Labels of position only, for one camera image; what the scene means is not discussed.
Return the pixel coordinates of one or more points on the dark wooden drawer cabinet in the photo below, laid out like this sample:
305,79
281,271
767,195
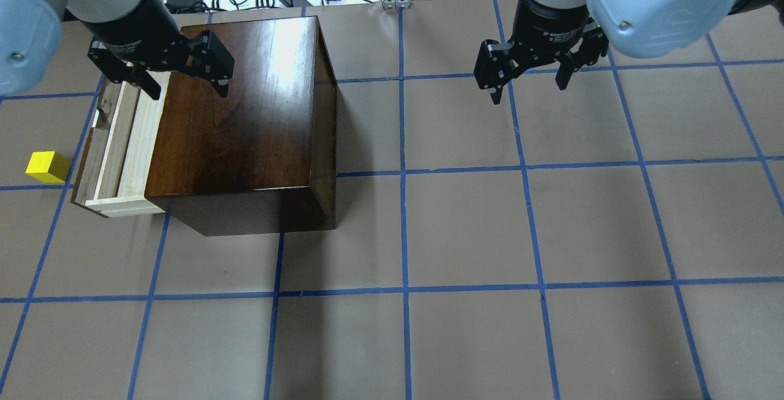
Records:
263,159

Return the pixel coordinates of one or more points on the yellow block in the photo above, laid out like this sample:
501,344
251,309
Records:
48,167

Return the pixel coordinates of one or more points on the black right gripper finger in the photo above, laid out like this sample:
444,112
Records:
593,46
497,64

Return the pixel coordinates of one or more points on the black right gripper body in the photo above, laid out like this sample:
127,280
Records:
549,28

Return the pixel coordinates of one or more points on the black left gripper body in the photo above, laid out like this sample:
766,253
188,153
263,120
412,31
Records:
131,30

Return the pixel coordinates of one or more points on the light wood drawer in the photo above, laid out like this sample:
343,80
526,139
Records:
114,164

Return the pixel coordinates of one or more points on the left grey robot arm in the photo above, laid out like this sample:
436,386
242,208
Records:
32,32

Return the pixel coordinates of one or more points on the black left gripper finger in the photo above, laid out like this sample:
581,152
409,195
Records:
117,71
209,60

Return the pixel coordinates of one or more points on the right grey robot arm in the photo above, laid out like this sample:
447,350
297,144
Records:
644,29

